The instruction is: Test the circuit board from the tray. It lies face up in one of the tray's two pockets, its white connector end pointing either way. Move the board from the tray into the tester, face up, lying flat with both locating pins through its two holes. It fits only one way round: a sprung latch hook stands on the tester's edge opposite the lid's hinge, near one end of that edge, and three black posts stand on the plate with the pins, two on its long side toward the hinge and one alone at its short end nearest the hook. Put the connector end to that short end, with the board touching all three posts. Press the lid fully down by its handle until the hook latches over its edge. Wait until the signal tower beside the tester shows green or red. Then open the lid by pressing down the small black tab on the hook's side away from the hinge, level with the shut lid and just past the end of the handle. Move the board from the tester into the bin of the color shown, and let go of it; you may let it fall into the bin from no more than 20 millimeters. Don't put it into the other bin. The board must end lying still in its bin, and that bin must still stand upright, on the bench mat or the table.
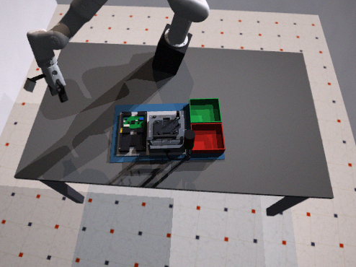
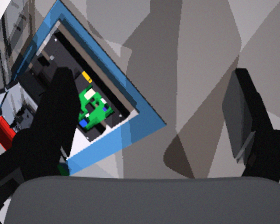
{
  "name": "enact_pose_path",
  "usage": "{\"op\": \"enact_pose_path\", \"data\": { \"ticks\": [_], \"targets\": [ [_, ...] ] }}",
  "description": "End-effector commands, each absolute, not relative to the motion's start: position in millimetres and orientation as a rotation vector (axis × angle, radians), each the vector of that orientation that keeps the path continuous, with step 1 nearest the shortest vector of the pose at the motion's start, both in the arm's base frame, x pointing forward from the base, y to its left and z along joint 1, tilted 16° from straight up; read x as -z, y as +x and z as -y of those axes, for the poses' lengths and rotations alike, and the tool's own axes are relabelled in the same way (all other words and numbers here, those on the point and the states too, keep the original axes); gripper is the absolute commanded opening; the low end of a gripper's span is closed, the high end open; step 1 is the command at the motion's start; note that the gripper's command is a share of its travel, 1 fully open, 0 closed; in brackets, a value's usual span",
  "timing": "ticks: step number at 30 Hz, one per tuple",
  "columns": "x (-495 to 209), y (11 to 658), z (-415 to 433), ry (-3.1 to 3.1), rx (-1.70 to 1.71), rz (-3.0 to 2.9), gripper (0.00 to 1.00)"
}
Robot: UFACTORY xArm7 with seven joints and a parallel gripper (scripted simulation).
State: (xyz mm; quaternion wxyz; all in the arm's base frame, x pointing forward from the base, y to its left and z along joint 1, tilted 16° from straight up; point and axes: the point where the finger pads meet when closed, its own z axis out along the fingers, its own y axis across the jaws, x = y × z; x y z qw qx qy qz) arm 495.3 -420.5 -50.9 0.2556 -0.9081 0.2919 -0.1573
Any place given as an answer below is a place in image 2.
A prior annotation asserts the red open-top bin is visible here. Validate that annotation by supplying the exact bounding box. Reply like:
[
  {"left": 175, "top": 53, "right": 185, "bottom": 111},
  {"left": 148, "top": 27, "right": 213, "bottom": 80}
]
[{"left": 0, "top": 116, "right": 16, "bottom": 150}]

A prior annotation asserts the green circuit board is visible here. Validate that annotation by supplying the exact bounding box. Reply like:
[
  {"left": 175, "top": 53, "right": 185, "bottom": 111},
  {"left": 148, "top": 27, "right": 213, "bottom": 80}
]
[{"left": 78, "top": 84, "right": 114, "bottom": 131}]

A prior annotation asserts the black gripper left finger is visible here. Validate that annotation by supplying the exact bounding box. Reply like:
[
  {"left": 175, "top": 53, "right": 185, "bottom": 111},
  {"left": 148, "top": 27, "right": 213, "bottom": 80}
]
[{"left": 0, "top": 67, "right": 81, "bottom": 210}]

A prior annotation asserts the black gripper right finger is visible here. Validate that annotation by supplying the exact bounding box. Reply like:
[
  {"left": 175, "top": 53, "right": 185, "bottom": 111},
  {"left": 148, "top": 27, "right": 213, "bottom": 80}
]
[{"left": 222, "top": 68, "right": 280, "bottom": 183}]

